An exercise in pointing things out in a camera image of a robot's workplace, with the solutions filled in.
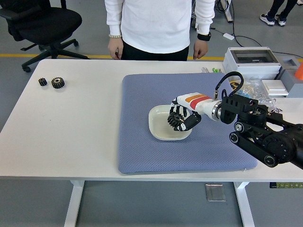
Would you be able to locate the person's right hand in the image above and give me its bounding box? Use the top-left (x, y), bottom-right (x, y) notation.
top-left (107, 37), bottom-right (124, 60)

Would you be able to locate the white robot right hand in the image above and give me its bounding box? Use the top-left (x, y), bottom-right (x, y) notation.
top-left (167, 92), bottom-right (216, 132)

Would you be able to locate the person's left hand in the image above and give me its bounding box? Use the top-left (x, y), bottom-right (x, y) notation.
top-left (192, 39), bottom-right (209, 61)

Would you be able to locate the large dark metal gear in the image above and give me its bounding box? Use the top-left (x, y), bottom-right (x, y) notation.
top-left (167, 112), bottom-right (185, 128)
top-left (51, 77), bottom-right (66, 90)

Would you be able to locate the white desk leg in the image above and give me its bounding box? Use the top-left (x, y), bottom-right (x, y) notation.
top-left (221, 0), bottom-right (234, 23)

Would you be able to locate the white square dish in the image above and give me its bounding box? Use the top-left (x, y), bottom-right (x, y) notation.
top-left (148, 104), bottom-right (193, 142)

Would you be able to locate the person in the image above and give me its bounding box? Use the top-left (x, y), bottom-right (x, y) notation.
top-left (104, 0), bottom-right (216, 61)
top-left (259, 0), bottom-right (303, 27)

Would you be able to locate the clear bag of parts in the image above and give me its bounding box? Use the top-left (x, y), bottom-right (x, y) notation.
top-left (236, 79), bottom-right (278, 112)

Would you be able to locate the blue-grey quilted mat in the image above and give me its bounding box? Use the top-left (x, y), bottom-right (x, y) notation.
top-left (117, 72), bottom-right (258, 175)

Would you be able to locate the black office chair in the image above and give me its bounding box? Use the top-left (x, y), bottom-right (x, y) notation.
top-left (0, 0), bottom-right (90, 73)

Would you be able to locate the metal floor plate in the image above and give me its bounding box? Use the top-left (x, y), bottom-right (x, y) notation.
top-left (205, 183), bottom-right (226, 202)

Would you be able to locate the grey hollow block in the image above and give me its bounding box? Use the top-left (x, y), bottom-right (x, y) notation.
top-left (276, 57), bottom-right (303, 98)

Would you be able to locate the orange cone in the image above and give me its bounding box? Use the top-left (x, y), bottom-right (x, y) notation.
top-left (294, 63), bottom-right (303, 84)

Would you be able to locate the white table leg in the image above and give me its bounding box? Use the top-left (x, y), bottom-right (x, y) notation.
top-left (63, 181), bottom-right (85, 227)
top-left (233, 181), bottom-right (256, 227)

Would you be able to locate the black floor cable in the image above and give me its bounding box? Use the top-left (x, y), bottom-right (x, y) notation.
top-left (228, 0), bottom-right (263, 47)

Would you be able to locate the grey electrical enclosure box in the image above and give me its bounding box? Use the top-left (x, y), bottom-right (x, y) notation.
top-left (222, 46), bottom-right (282, 81)

